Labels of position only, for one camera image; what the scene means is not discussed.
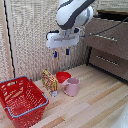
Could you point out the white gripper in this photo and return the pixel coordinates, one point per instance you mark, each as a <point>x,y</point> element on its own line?
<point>62,39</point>

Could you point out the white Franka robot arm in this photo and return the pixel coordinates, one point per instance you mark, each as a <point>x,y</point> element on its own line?
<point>71,12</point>

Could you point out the pink plastic mug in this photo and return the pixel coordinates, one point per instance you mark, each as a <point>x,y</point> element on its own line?
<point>71,87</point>

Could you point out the brown wooden drawer cabinet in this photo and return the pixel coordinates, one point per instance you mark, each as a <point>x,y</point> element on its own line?
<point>108,45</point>

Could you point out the red plastic bowl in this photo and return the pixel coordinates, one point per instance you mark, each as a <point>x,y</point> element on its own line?
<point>62,76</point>

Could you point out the yellow red snack package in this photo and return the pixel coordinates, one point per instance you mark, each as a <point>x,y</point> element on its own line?
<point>49,81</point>

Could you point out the red shopping basket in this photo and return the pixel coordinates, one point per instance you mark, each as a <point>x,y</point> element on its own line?
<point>22,101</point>

